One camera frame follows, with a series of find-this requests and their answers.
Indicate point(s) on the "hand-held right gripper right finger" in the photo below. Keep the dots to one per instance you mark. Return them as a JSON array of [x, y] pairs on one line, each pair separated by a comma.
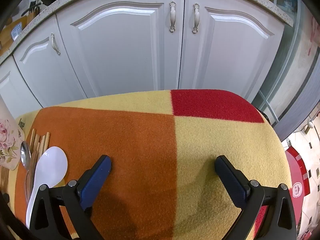
[[231, 180]]

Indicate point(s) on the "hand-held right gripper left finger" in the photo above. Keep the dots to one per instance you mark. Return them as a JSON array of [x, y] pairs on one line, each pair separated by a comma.
[[96, 177]]

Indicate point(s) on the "white rice paddle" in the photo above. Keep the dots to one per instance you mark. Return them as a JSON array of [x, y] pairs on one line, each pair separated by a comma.
[[51, 165]]

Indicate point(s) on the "bunch of light wooden chopsticks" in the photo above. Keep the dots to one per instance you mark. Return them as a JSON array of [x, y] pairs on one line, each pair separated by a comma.
[[38, 142]]

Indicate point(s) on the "metal spoon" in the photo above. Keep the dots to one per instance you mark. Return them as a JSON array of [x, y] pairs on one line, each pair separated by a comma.
[[25, 152]]

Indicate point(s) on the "floral utensil holder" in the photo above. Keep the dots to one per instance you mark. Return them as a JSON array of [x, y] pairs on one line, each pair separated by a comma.
[[7, 135]]

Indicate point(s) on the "red plastic stool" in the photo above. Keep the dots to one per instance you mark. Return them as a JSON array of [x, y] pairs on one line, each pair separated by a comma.
[[297, 175]]

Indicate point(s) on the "checkered printed blanket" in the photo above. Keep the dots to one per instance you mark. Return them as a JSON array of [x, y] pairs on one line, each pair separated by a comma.
[[150, 135]]

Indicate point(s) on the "white cabinet door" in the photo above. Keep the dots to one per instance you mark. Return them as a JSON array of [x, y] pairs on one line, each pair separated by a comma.
[[47, 75], [120, 55], [225, 60], [15, 92]]

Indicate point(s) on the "glass panel door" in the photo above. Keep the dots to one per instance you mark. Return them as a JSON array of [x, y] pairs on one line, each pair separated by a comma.
[[282, 55]]

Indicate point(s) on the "white and blue bag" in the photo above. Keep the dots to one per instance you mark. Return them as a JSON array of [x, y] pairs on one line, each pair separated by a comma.
[[17, 32]]

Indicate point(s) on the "wooden cutting board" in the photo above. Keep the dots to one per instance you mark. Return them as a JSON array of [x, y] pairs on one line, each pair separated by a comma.
[[7, 33]]

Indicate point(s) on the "wooden knife block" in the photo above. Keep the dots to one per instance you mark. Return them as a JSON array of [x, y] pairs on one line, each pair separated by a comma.
[[33, 8]]

